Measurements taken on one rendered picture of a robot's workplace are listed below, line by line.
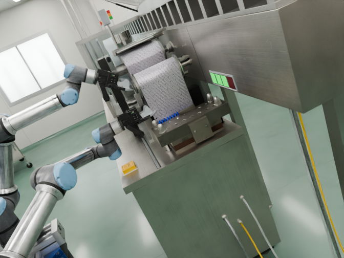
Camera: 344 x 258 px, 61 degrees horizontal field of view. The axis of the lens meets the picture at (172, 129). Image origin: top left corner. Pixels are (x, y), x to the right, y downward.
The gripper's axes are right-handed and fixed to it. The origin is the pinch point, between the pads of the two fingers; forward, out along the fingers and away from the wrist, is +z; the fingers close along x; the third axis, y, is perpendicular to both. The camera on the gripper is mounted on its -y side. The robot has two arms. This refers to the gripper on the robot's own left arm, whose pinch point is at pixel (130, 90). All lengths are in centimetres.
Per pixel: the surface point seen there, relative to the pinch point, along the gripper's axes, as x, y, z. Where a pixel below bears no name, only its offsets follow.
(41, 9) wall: 549, 60, -132
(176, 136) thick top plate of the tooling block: -27.9, -13.8, 22.8
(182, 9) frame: -14.6, 45.9, 12.5
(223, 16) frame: -60, 40, 15
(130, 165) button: -19.5, -35.7, 5.8
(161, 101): -8.2, -0.6, 16.1
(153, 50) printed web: 16.4, 24.8, 10.0
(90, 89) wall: 548, -82, -1
